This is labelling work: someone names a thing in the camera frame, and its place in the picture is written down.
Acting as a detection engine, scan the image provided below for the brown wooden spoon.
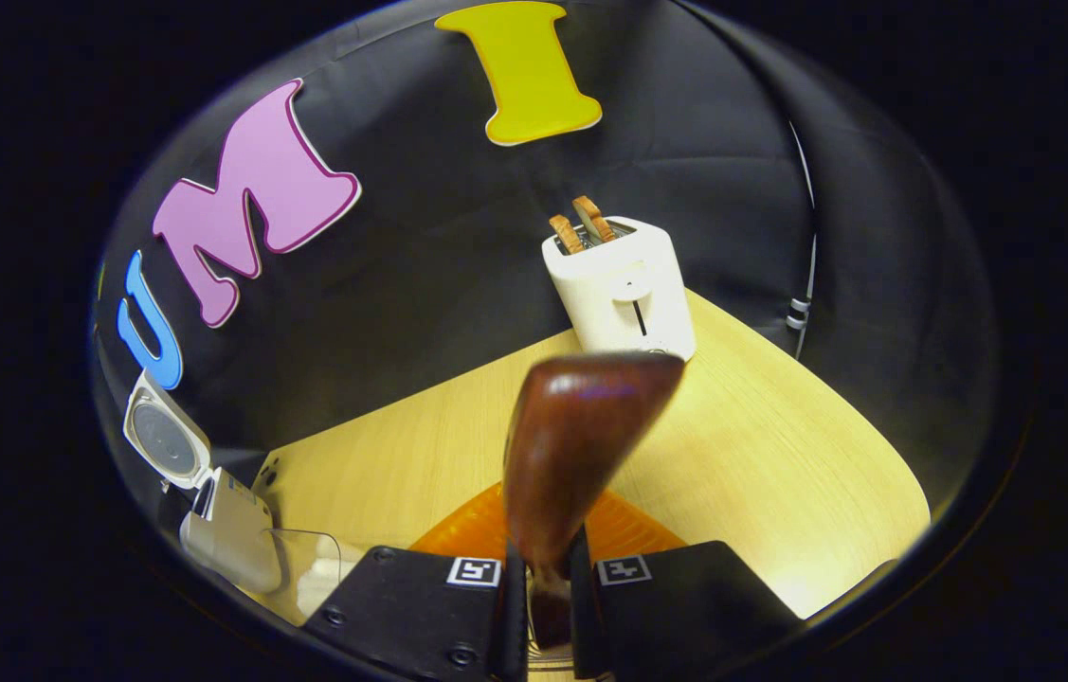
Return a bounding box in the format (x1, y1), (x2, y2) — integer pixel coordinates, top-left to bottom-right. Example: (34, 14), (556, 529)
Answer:
(502, 351), (687, 651)

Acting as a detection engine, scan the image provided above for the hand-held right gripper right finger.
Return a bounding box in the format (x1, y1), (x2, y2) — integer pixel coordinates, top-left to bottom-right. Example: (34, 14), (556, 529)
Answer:
(568, 488), (806, 682)

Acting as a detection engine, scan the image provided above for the thin white cable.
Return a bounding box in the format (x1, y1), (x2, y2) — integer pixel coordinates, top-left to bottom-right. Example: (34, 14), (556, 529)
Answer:
(784, 121), (820, 362)

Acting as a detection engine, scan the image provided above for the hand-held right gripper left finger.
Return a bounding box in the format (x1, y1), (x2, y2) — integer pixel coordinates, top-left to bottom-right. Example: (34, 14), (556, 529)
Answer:
(299, 481), (530, 682)

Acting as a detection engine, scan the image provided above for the white toaster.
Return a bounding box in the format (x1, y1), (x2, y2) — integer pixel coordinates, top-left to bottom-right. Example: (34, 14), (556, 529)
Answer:
(540, 216), (698, 364)

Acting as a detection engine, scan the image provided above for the brown toast slice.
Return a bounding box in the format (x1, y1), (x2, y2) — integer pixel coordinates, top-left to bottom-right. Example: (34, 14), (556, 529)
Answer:
(549, 213), (585, 256)
(572, 195), (618, 243)

